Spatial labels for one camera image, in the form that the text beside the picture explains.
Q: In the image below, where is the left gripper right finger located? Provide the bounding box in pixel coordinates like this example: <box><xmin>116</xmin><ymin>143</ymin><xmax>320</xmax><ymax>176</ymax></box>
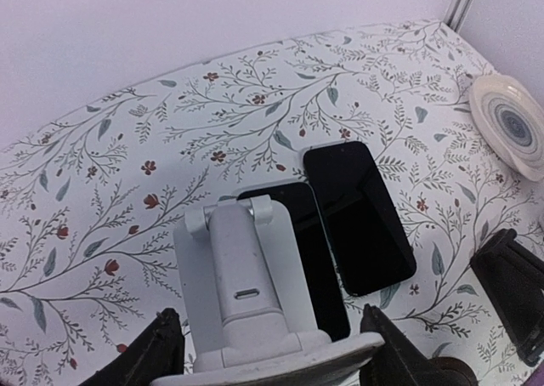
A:
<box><xmin>360</xmin><ymin>304</ymin><xmax>451</xmax><ymax>385</ymax></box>

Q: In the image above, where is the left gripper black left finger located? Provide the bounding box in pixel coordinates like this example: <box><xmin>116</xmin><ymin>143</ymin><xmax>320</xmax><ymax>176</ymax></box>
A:
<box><xmin>82</xmin><ymin>308</ymin><xmax>185</xmax><ymax>386</ymax></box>

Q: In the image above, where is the white grey phone stand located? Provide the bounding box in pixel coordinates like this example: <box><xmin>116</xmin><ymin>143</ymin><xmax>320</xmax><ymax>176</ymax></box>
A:
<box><xmin>157</xmin><ymin>196</ymin><xmax>384</xmax><ymax>385</ymax></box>

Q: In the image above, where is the black phone teal edge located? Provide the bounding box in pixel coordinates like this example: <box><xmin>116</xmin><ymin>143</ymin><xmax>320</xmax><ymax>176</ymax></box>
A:
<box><xmin>237</xmin><ymin>182</ymin><xmax>350</xmax><ymax>342</ymax></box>

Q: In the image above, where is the black folding phone stand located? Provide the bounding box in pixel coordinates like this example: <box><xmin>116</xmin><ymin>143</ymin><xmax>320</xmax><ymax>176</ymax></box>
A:
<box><xmin>470</xmin><ymin>229</ymin><xmax>543</xmax><ymax>366</ymax></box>

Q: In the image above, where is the right aluminium frame post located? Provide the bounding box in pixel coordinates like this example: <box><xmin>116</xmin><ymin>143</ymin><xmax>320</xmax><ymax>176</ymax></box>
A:
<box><xmin>443</xmin><ymin>0</ymin><xmax>473</xmax><ymax>32</ymax></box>

